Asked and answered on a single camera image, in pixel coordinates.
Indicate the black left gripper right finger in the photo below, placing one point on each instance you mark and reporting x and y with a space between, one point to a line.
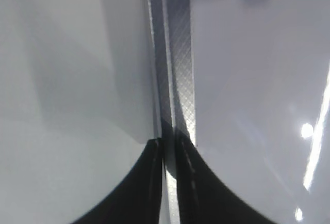
202 197

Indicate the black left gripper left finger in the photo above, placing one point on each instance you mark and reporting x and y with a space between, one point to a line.
137 199

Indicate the white magnetic whiteboard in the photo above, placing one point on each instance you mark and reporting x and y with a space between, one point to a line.
86 83

